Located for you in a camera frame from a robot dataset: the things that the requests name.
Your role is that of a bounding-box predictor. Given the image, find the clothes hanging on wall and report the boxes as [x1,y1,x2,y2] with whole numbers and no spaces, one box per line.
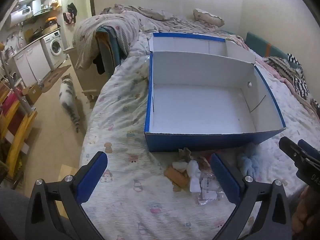
[62,2,78,26]

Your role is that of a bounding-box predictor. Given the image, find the dotted grey quilt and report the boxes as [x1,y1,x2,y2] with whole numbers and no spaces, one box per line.
[72,11,152,71]

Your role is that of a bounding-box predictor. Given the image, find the light blue plush toy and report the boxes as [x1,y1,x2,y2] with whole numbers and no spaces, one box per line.
[237,144,258,178]

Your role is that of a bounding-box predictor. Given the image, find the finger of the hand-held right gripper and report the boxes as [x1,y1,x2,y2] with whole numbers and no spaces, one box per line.
[279,136,310,162]
[297,139,320,159]

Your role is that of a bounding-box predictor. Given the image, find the bed with printed sheet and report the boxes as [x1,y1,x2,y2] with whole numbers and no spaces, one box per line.
[79,17,320,240]

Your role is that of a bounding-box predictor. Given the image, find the black and white striped cloth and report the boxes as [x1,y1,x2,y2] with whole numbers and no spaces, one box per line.
[286,53,310,100]

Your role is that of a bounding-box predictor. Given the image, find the teal bed footboard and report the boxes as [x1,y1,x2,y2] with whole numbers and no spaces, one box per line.
[94,26,127,76]

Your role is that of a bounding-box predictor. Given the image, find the orange-brown soft pouch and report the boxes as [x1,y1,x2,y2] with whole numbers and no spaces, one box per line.
[164,166,191,188]

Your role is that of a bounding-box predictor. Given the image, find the white crumpled cloth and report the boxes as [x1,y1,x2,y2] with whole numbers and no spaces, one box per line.
[186,159,202,193]

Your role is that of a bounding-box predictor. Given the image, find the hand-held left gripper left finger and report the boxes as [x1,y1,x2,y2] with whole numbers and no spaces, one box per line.
[25,151,108,240]

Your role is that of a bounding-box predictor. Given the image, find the grey and white cat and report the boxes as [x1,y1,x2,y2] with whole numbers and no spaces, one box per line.
[58,73,81,133]

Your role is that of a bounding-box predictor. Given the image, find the white kitchen cabinets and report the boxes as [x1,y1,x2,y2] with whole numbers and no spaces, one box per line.
[13,40,52,87]

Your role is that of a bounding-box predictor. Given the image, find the silver range hood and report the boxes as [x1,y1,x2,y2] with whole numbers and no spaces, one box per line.
[30,0,52,17]

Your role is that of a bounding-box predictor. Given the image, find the clear plastic packet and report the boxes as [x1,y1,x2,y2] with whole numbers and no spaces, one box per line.
[198,172,226,205]

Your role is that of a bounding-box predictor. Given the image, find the small white soft pad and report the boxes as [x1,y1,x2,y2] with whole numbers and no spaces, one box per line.
[172,161,188,173]

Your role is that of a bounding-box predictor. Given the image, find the light wooden stool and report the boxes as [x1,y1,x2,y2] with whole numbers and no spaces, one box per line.
[63,47,99,102]

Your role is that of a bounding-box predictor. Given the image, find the yellow wooden chair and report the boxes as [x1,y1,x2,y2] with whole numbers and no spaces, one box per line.
[0,97,38,183]

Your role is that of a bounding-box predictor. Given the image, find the white washing machine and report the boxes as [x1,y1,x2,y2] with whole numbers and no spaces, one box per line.
[40,30,67,71]

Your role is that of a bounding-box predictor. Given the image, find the person's right hand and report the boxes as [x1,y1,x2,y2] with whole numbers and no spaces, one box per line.
[292,186,320,233]

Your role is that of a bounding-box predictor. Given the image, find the beige patterned blanket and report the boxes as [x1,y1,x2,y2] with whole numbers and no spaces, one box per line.
[100,4,198,30]

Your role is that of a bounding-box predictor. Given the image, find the white water heater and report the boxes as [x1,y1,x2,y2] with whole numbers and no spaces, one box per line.
[4,5,33,28]

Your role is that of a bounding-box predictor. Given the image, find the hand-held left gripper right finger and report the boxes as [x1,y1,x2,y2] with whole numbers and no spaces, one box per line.
[210,153,293,240]

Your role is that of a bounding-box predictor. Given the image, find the beige frilled pillow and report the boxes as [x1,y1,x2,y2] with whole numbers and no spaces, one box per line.
[192,8,225,27]

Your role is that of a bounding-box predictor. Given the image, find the teal headboard with orange stripe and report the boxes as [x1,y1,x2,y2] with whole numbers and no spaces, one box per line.
[244,31,303,66]

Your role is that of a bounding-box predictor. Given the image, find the brown door mat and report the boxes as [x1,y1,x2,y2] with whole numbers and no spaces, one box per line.
[40,64,72,93]

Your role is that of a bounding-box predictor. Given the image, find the blue and white cardboard box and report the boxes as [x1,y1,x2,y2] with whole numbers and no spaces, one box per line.
[144,32,286,152]

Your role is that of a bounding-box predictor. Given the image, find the crocheted patterned blanket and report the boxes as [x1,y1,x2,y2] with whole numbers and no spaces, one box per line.
[264,56,303,81]

